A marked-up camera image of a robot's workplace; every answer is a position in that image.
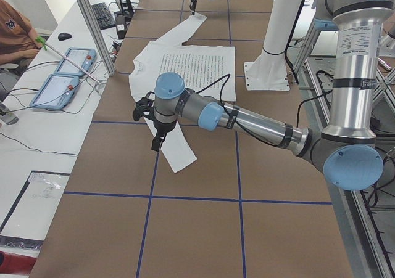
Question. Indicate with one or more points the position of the clear plastic bag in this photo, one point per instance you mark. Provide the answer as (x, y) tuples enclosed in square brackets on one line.
[(27, 222)]

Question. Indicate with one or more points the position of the aluminium frame rack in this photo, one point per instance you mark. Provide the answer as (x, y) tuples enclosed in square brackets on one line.
[(351, 155)]

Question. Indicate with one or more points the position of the green tipped metal rod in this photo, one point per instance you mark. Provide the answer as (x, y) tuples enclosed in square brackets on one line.
[(42, 41)]

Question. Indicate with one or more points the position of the white printed t-shirt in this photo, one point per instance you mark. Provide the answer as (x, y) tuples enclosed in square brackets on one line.
[(198, 66)]

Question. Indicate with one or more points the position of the black computer mouse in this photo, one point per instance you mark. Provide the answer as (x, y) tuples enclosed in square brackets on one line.
[(64, 36)]

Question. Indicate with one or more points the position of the far blue teach pendant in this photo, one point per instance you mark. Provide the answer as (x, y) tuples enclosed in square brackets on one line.
[(83, 57)]

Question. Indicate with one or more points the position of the person in brown shirt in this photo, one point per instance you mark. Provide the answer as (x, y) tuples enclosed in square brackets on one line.
[(18, 39)]

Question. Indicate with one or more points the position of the near blue teach pendant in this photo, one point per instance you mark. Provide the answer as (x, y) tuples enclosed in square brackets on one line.
[(56, 92)]

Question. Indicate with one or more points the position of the black keyboard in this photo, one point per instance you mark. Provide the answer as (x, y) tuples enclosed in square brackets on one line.
[(103, 16)]

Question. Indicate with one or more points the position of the blue teach pendant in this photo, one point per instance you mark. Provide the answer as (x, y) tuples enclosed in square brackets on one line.
[(56, 92), (83, 57)]

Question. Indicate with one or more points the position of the white camera post with base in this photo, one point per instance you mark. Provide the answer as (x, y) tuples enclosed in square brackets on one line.
[(268, 72)]

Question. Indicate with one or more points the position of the aluminium frame post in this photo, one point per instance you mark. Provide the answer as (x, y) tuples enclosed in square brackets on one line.
[(96, 34)]

